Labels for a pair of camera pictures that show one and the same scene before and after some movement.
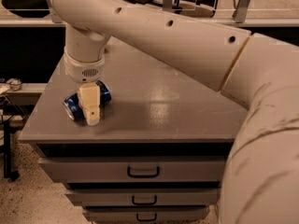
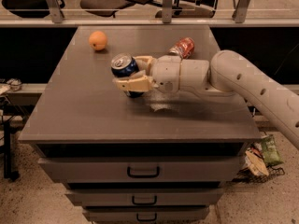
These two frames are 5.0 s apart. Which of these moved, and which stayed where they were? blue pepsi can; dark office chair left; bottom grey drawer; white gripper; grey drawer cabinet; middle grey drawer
Moved: white gripper; blue pepsi can
Stayed: bottom grey drawer; grey drawer cabinet; middle grey drawer; dark office chair left
